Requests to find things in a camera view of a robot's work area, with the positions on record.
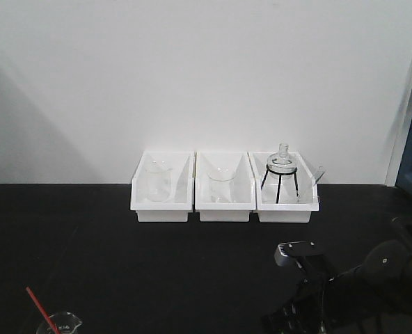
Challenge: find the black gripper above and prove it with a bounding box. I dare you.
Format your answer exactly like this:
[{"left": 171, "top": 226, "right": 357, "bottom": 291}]
[{"left": 260, "top": 257, "right": 334, "bottom": 333}]

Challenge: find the red plastic spoon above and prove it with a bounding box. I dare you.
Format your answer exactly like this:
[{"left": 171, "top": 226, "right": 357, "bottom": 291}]
[{"left": 25, "top": 287, "right": 61, "bottom": 334}]

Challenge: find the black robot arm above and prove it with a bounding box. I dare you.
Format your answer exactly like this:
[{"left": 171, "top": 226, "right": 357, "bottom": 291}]
[{"left": 261, "top": 240, "right": 412, "bottom": 333}]

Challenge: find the white right storage bin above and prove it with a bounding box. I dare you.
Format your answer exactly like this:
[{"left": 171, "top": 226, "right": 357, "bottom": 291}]
[{"left": 248, "top": 152, "right": 319, "bottom": 223}]

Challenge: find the white storage bin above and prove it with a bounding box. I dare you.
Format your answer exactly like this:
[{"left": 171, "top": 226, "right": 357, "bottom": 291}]
[
  {"left": 195, "top": 151, "right": 256, "bottom": 222},
  {"left": 130, "top": 151, "right": 195, "bottom": 223},
  {"left": 248, "top": 152, "right": 319, "bottom": 223}
]

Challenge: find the glass test tube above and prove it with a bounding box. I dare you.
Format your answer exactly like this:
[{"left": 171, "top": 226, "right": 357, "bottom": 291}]
[{"left": 296, "top": 166, "right": 326, "bottom": 202}]

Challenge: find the white middle storage bin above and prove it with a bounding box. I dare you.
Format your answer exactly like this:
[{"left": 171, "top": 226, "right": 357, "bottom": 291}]
[{"left": 195, "top": 151, "right": 256, "bottom": 222}]

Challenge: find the round glass flask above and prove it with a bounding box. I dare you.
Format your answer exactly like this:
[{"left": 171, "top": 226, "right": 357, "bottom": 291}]
[{"left": 267, "top": 143, "right": 296, "bottom": 174}]

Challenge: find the glass flask in middle bin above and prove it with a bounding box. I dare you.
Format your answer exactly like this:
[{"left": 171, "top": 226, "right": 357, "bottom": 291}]
[{"left": 207, "top": 168, "right": 235, "bottom": 203}]

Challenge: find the white left storage bin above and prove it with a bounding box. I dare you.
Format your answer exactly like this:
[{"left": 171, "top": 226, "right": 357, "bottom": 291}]
[{"left": 130, "top": 151, "right": 195, "bottom": 223}]

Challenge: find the glass beaker in left bin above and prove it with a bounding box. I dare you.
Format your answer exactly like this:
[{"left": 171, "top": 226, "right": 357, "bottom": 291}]
[{"left": 144, "top": 160, "right": 172, "bottom": 202}]

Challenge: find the glass beaker near left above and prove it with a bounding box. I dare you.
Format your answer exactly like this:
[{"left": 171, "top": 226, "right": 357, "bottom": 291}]
[{"left": 35, "top": 311, "right": 83, "bottom": 334}]

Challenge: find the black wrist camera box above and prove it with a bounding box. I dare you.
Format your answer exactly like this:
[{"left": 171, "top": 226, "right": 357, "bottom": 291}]
[{"left": 274, "top": 241, "right": 324, "bottom": 267}]

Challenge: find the black wire tripod stand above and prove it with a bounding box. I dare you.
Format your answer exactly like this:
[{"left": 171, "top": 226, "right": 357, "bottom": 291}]
[{"left": 260, "top": 164, "right": 299, "bottom": 204}]

